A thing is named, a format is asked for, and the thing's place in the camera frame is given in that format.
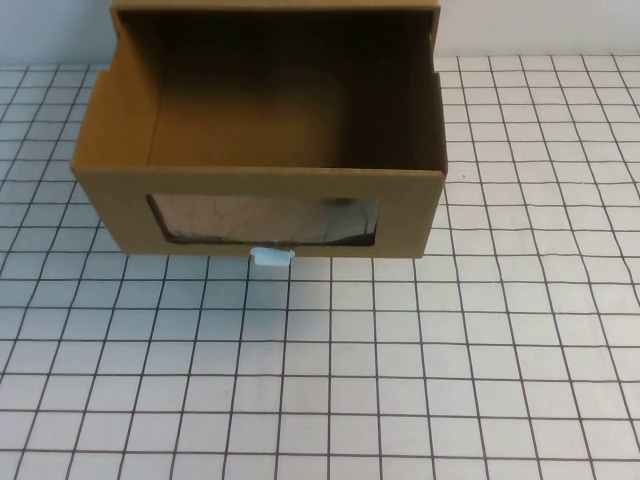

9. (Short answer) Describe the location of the brown cardboard drawer with window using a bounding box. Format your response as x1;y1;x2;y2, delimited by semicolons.
71;9;448;260

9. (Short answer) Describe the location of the brown cardboard box shell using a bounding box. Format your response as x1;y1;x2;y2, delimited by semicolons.
107;0;442;77

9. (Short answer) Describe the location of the white plastic drawer handle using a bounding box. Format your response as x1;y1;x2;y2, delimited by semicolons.
249;245;297;268

